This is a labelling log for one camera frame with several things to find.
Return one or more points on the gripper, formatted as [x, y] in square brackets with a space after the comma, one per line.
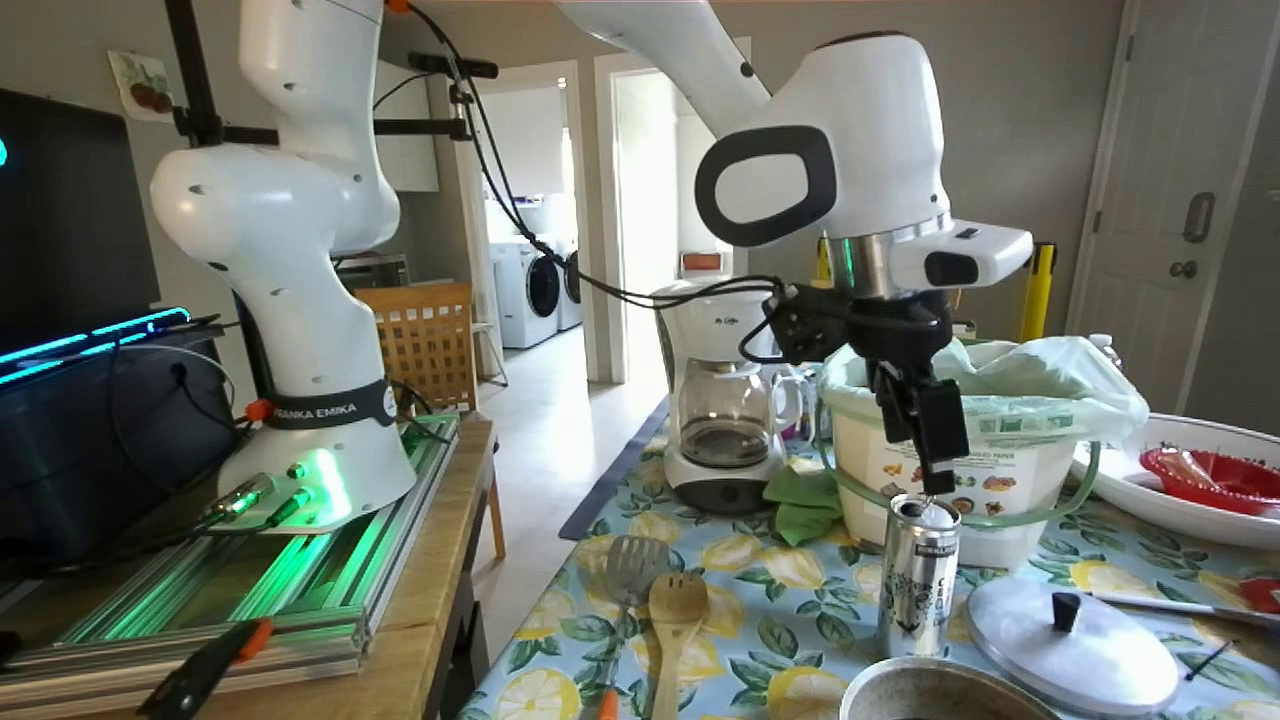
[900, 330]

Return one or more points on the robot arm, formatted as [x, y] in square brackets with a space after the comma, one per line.
[300, 300]

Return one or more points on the white bin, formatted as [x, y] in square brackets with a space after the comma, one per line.
[900, 480]

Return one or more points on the green bin liner bag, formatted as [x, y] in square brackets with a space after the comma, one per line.
[1040, 390]

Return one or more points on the green cloth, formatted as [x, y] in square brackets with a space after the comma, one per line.
[805, 500]

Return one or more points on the silver drink can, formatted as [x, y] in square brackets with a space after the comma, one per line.
[918, 590]

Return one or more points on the glass coffee carafe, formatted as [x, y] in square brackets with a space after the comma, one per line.
[725, 415]

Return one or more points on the clear plastic bottle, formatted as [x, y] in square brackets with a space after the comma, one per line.
[1103, 350]

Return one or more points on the white coffee maker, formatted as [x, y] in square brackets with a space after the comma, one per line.
[720, 340]

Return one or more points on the large white dish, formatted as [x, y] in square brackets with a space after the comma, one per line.
[1130, 490]

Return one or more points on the lemon print tablecloth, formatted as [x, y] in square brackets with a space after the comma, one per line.
[790, 620]

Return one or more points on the metal pot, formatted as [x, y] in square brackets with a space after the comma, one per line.
[930, 695]

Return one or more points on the metal pot lid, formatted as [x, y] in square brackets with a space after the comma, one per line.
[1090, 655]

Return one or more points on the red bowl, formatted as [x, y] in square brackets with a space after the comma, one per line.
[1215, 485]

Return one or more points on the wooden slotted spoon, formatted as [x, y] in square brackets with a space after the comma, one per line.
[678, 610]

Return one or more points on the knife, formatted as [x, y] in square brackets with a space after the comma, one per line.
[1170, 606]

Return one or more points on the metal slotted spatula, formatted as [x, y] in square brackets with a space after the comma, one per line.
[633, 570]

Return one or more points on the white door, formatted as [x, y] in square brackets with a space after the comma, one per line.
[1150, 150]

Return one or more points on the black stick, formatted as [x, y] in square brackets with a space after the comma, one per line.
[1210, 660]

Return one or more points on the row of washing machines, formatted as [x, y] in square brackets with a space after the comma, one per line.
[530, 290]

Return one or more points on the wooden slatted crate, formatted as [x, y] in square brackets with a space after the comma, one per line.
[425, 345]

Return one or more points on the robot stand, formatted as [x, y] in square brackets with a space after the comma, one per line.
[420, 640]

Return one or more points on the black and orange clamp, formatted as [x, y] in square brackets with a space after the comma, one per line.
[200, 670]

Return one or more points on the black computer with blue lights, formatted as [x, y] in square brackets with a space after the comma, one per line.
[90, 450]

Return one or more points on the black monitor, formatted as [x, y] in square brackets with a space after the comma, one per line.
[70, 220]

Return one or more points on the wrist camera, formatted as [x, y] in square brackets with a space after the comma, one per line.
[805, 325]

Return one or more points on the yellow post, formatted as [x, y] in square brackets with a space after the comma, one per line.
[1037, 300]

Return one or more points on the fruit picture on wall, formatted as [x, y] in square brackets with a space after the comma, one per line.
[142, 88]

